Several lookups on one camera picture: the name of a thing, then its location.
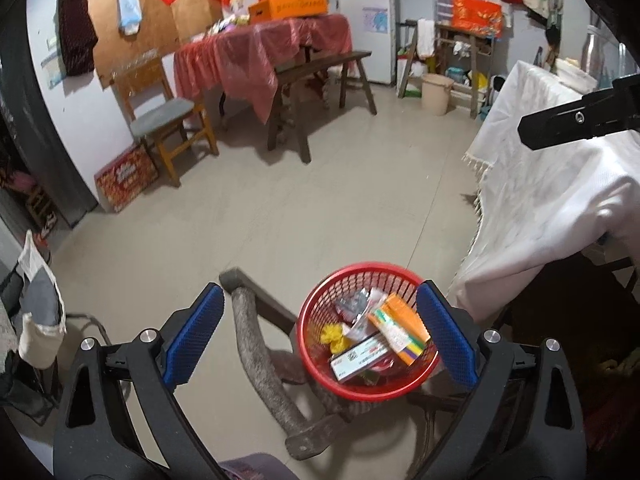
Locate orange medicine box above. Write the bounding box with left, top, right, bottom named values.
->
left=367, top=292, right=431, bottom=366

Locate white medicine box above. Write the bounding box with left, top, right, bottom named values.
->
left=330, top=333, right=395, bottom=382

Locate yellow plastic flower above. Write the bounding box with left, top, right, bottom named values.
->
left=320, top=323, right=352, bottom=356

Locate pink floral plastic bag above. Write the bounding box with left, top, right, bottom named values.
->
left=334, top=288, right=387, bottom=344

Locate red trash basket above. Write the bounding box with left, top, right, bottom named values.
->
left=296, top=262, right=439, bottom=402

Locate steel thermos bottle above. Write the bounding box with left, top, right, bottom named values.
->
left=580, top=25, right=608, bottom=80

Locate grey white tablecloth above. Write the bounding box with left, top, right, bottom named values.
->
left=447, top=61, right=639, bottom=321

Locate dark wooden stool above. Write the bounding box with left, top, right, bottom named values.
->
left=219, top=261, right=460, bottom=460

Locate red carton on floor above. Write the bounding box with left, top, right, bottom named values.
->
left=94, top=144, right=158, bottom=212

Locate red gift box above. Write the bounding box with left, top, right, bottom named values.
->
left=451, top=0, right=503, bottom=38

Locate beige plastic bucket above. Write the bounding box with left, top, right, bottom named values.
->
left=421, top=74, right=454, bottom=116

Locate wooden chair grey seat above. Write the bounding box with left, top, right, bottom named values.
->
left=112, top=51, right=219, bottom=188

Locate white refrigerator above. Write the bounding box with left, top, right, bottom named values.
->
left=337, top=0, right=398, bottom=86

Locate red covered side table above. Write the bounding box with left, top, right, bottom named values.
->
left=174, top=14, right=352, bottom=122

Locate wooden bench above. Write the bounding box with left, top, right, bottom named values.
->
left=267, top=48, right=378, bottom=165

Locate orange long box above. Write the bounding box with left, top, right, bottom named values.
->
left=248, top=0, right=329, bottom=24

